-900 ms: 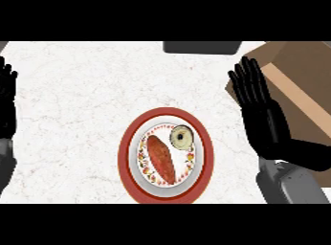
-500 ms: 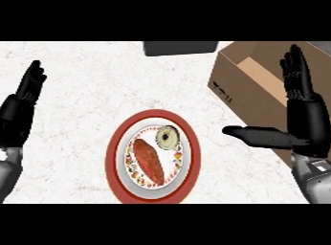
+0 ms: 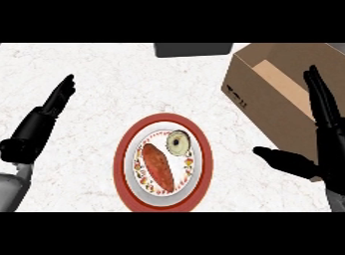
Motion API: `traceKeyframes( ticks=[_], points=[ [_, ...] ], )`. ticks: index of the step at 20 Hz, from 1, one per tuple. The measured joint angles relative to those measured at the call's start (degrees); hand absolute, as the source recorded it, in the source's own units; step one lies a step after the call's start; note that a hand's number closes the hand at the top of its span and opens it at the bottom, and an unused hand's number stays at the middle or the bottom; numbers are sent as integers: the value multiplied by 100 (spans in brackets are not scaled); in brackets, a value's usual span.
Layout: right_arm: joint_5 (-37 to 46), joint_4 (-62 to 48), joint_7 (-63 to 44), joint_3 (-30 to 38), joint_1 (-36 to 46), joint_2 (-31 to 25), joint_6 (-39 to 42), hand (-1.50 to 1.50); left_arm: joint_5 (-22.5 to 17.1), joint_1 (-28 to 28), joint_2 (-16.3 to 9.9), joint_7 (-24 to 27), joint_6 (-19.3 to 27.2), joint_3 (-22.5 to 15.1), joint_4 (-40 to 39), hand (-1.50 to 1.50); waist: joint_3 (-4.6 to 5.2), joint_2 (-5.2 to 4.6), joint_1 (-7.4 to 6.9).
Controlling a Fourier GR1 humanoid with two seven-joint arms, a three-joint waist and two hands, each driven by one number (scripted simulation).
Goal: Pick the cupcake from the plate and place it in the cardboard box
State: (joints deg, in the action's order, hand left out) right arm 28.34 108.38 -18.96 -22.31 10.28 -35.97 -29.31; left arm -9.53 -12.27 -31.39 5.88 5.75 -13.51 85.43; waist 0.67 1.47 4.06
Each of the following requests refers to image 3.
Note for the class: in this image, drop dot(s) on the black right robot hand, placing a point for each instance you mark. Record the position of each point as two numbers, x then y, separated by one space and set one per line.
334 146

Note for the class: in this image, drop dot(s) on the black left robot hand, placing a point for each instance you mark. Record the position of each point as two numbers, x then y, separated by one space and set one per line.
30 132

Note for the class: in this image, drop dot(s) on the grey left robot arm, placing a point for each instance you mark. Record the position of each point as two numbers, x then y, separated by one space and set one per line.
3 191

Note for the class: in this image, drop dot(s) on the brown cardboard box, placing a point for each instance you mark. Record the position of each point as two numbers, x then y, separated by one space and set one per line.
287 96

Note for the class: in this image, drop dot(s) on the red-rimmed white patterned plate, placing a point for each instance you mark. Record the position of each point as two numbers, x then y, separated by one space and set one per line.
163 162

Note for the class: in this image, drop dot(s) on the reddish-brown sweet potato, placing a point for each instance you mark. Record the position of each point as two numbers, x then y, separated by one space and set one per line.
158 167

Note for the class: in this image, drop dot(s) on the dark grey appliance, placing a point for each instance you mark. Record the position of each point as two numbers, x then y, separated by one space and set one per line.
192 49

